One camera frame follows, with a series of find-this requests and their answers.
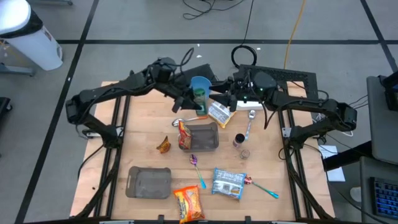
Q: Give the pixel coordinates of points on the red yellow ramen packet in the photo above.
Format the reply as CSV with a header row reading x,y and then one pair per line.
x,y
185,137

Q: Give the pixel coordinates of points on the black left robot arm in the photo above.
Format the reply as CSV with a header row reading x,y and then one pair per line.
x,y
105,91

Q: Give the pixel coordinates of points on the black-lidded spice jar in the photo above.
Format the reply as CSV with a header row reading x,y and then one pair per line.
x,y
238,140

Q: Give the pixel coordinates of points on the orange taco seasoning packet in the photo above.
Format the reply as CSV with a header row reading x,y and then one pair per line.
x,y
164,146

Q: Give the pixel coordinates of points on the plain silver spoon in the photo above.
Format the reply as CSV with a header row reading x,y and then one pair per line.
x,y
249,124

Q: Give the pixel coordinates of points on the blue bowl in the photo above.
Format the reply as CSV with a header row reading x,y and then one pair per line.
x,y
202,82

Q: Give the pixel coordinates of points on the orange-red ramen packet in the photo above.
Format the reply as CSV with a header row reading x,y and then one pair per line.
x,y
188,203

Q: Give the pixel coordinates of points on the grey desk with keyboard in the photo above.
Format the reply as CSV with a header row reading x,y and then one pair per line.
x,y
367,186

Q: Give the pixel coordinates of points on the backlit keyboard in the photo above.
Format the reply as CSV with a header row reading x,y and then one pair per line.
x,y
385,199

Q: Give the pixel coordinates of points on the white square container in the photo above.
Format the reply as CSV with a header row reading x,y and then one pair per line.
x,y
248,105

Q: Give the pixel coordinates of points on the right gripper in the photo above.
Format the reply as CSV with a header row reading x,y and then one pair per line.
x,y
244,88

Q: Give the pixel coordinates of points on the white trash can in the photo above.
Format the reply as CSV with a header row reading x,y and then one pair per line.
x,y
28,34

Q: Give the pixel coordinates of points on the green-lidded seasoning jar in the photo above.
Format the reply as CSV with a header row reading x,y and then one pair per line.
x,y
200,96

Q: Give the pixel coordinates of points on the white paper sheet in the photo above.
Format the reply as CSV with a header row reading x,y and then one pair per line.
x,y
334,174

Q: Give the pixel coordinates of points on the black device on desk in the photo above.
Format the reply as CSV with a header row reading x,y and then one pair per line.
x,y
391,93

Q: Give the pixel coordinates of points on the grey plastic bin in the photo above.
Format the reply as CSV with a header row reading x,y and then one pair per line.
x,y
203,138

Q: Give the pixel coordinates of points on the grey yellow ramen packet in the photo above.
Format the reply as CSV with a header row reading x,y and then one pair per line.
x,y
221,113

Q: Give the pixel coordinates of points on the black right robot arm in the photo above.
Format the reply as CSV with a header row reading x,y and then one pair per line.
x,y
311,104

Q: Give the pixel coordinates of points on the small clear glass jar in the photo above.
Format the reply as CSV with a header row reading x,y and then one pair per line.
x,y
245,154

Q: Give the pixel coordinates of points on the grey plastic tray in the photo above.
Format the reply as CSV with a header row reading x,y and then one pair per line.
x,y
149,183

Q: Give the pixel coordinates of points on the blue white ramen packet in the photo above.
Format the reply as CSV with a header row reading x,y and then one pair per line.
x,y
228,183

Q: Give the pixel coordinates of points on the black flat panel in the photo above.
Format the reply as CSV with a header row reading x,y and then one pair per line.
x,y
202,70

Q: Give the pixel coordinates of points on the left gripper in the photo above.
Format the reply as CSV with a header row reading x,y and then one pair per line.
x,y
182,93

